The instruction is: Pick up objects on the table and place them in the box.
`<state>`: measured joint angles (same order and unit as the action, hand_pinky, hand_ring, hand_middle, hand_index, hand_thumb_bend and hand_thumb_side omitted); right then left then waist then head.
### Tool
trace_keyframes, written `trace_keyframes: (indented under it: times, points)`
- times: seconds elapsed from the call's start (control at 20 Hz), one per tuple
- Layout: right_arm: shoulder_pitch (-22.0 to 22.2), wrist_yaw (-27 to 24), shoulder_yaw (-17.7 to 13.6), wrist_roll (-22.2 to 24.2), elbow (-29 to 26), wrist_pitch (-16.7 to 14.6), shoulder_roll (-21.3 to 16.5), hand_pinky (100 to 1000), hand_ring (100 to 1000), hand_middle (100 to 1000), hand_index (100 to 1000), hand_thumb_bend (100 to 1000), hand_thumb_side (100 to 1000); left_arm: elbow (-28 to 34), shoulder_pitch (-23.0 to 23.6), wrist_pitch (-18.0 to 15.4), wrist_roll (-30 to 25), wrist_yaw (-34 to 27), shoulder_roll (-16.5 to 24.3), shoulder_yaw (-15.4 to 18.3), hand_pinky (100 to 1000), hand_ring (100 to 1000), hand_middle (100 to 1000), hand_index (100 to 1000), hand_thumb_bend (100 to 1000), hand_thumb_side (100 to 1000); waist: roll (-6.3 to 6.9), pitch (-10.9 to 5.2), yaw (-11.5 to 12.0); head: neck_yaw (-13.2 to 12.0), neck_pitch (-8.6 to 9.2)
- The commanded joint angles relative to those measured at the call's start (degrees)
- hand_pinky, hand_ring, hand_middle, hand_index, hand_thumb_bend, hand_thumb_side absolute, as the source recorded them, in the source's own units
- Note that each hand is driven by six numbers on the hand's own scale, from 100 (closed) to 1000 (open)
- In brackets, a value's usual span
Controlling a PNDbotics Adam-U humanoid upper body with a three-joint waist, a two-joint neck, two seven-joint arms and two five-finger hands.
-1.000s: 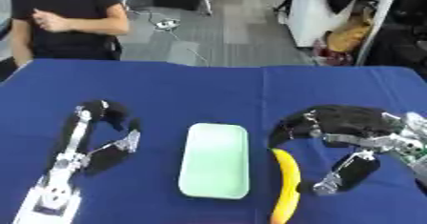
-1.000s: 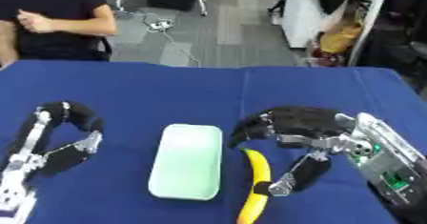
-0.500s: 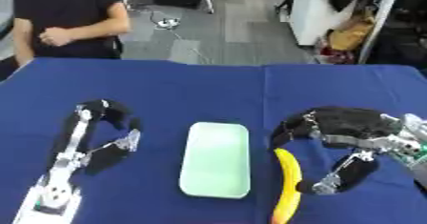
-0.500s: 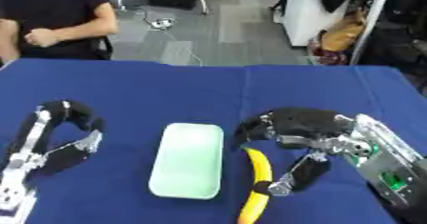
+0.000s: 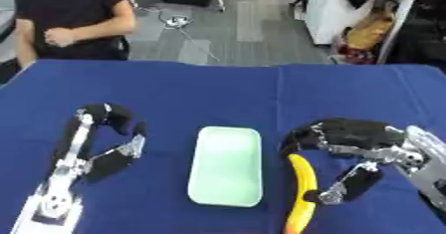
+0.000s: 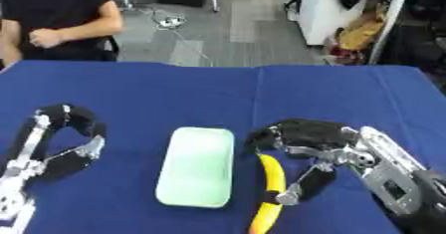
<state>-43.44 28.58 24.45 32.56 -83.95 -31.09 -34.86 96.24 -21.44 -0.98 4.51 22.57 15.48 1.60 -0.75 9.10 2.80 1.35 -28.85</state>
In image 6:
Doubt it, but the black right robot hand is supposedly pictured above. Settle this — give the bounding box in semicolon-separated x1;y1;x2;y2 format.
245;117;373;207

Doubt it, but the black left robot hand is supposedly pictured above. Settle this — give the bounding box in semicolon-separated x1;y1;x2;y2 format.
3;104;109;184

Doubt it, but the yellow toy banana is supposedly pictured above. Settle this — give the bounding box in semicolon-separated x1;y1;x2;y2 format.
247;153;290;234

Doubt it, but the pale green rectangular tray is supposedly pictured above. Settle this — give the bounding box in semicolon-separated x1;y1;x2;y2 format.
154;126;237;209

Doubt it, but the yellow bag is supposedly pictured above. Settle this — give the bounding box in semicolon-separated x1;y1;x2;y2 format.
335;8;387;52

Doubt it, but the white desk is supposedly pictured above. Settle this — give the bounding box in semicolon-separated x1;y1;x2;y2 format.
287;0;446;65

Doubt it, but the person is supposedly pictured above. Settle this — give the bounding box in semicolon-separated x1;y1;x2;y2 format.
0;0;125;69

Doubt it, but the white power strip with cable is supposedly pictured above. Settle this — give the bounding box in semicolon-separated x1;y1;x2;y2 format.
135;7;215;67

